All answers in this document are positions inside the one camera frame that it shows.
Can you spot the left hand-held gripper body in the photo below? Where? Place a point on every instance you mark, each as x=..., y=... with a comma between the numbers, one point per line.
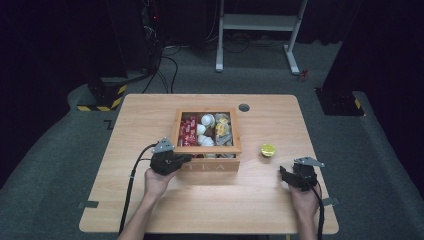
x=165, y=160

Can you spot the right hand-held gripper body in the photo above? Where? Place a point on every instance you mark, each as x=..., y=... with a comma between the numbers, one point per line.
x=305, y=175

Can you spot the wooden tea box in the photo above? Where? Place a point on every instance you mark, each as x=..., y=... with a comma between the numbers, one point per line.
x=210, y=165

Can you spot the yellow lidded small cup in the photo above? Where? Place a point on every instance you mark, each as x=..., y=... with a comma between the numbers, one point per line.
x=268, y=150

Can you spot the person's right hand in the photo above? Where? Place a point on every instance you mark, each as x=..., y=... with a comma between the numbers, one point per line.
x=305, y=201

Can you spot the person's left hand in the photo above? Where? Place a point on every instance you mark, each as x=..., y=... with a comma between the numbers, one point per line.
x=156, y=185

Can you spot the white capsule cup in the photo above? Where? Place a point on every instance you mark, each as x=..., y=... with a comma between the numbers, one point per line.
x=206, y=141
x=207, y=120
x=200, y=129

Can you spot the row of red packets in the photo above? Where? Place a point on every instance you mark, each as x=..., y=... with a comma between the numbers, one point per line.
x=187, y=130

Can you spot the grey tape piece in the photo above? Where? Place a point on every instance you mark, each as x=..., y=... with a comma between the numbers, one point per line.
x=330, y=201
x=88, y=204

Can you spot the pile of yellow grey packets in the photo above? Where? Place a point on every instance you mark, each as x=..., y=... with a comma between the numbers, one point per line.
x=223, y=130

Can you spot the black stand with dark base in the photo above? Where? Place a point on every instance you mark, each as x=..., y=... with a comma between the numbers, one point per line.
x=340, y=100

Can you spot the black stand with striped base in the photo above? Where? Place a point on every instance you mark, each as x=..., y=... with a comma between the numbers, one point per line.
x=106, y=95

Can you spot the small red floor object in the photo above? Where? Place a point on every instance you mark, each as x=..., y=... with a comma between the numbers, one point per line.
x=302, y=75

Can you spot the white metal stand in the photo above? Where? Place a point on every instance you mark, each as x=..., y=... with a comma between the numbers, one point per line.
x=256, y=22

